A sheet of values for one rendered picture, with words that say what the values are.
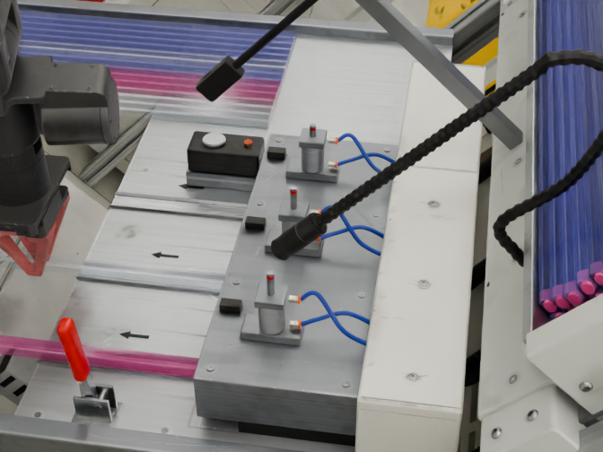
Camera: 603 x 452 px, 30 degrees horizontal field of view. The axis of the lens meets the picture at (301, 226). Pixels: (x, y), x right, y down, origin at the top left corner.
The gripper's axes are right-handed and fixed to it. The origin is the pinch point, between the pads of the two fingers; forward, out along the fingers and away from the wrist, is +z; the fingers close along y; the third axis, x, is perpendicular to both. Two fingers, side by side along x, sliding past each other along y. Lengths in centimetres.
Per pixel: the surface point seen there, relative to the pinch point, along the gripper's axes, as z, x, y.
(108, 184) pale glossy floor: 92, 44, 125
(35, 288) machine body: 31.4, 15.9, 27.6
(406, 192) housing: -6.6, -34.7, 6.9
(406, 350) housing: -6.5, -36.5, -13.1
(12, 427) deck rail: -0.4, -5.1, -20.2
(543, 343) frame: -18, -46, -22
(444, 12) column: 141, -27, 302
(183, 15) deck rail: -0.3, -2.9, 47.2
